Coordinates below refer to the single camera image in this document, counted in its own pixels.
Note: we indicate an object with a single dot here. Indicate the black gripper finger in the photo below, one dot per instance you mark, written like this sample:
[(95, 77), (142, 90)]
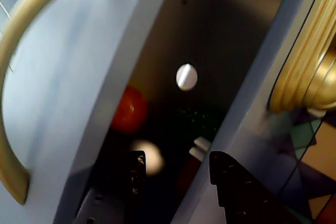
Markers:
[(110, 200), (244, 197)]

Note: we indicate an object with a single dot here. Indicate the blue cabinet door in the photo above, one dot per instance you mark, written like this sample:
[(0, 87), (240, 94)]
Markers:
[(73, 77)]

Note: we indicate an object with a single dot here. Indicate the blue toy kitchen cabinet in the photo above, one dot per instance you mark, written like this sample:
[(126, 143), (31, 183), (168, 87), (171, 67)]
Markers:
[(257, 77)]

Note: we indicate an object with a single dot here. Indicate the red bottle with white cap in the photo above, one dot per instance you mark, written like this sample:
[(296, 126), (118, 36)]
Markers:
[(193, 166)]

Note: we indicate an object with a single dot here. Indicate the white toy egg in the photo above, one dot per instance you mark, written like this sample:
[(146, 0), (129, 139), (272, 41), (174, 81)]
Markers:
[(152, 155)]

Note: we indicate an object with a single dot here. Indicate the green toy vegetable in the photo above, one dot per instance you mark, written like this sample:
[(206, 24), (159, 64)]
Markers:
[(199, 121)]

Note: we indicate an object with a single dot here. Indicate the red toy tomato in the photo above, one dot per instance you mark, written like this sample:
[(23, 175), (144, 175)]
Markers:
[(131, 108)]

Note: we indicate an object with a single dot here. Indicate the gold round knob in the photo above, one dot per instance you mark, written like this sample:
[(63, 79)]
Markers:
[(304, 77)]

